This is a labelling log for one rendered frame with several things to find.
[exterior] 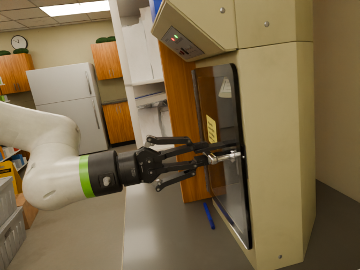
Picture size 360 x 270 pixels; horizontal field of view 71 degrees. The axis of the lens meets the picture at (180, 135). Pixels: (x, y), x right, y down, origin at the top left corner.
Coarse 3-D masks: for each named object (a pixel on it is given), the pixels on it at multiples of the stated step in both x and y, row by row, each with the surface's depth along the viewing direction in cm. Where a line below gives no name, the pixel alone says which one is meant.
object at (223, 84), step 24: (216, 72) 54; (216, 96) 57; (216, 120) 60; (240, 120) 48; (240, 144) 49; (216, 168) 68; (240, 168) 51; (216, 192) 73; (240, 192) 53; (240, 216) 56
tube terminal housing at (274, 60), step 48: (240, 0) 42; (288, 0) 44; (240, 48) 44; (288, 48) 46; (240, 96) 47; (288, 96) 48; (288, 144) 50; (288, 192) 52; (240, 240) 63; (288, 240) 55
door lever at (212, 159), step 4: (204, 152) 57; (208, 152) 56; (232, 152) 53; (204, 156) 58; (208, 156) 54; (212, 156) 53; (216, 156) 53; (220, 156) 53; (224, 156) 53; (228, 156) 53; (232, 156) 53; (208, 160) 53; (212, 160) 52; (216, 160) 53; (220, 160) 53; (224, 160) 53; (232, 160) 53
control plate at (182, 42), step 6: (168, 30) 55; (174, 30) 52; (168, 36) 60; (174, 36) 56; (180, 36) 53; (168, 42) 66; (174, 42) 61; (180, 42) 58; (186, 42) 54; (174, 48) 67; (180, 48) 63; (186, 48) 59; (198, 48) 52; (180, 54) 69; (186, 54) 64; (192, 54) 60; (198, 54) 57
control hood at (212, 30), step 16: (176, 0) 40; (192, 0) 41; (208, 0) 41; (224, 0) 42; (160, 16) 50; (176, 16) 44; (192, 16) 41; (208, 16) 42; (224, 16) 42; (160, 32) 62; (192, 32) 46; (208, 32) 42; (224, 32) 43; (208, 48) 48; (224, 48) 43
